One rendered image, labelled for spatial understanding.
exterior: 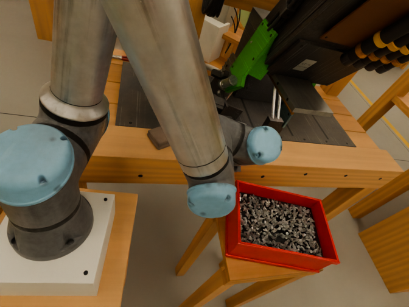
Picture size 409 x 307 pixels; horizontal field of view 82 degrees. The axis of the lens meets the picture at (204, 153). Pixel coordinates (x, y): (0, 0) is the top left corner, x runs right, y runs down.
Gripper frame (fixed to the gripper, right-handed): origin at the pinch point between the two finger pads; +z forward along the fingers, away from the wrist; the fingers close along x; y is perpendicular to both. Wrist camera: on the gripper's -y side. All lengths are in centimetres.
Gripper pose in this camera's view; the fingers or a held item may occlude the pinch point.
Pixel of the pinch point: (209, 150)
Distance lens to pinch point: 79.1
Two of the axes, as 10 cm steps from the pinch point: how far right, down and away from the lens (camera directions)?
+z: -3.1, 0.9, 9.5
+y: -0.3, 9.9, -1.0
